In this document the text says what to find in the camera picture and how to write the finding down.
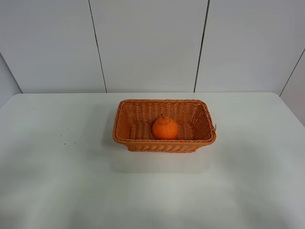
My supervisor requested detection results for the orange fruit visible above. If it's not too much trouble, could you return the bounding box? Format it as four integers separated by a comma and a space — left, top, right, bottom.
152, 114, 178, 140

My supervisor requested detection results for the orange wicker basket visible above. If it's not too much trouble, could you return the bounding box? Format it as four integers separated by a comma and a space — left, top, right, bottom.
112, 99, 216, 153

